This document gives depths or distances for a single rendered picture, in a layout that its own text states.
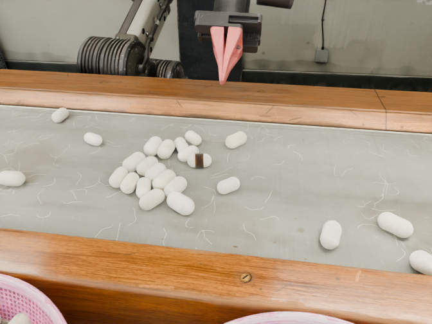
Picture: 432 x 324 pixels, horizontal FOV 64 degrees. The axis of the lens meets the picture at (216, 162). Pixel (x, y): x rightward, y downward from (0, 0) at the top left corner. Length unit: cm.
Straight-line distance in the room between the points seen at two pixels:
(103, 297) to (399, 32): 249
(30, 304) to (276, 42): 232
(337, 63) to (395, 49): 37
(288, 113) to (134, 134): 26
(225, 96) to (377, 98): 27
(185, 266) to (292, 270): 10
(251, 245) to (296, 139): 23
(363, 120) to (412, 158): 10
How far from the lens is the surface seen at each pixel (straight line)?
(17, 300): 37
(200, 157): 47
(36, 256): 38
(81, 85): 72
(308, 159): 52
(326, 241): 38
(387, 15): 259
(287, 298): 32
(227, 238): 39
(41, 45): 297
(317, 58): 253
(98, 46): 86
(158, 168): 46
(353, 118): 62
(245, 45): 58
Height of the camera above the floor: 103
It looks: 36 degrees down
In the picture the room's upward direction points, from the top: straight up
